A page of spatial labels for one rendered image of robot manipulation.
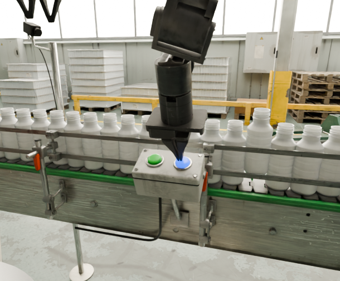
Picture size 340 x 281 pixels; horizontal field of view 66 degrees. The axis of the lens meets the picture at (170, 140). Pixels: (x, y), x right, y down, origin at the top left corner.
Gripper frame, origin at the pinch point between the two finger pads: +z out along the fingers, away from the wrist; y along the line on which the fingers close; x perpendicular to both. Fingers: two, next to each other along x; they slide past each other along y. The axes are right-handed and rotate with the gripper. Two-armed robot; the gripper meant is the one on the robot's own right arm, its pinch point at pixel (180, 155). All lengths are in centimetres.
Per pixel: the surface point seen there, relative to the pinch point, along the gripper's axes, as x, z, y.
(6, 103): -396, 233, 521
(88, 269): -28, 129, 75
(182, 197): 3.8, 8.0, -0.8
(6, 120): -16, 6, 59
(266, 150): -12.5, 6.9, -17.8
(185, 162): 0.4, 1.3, -1.2
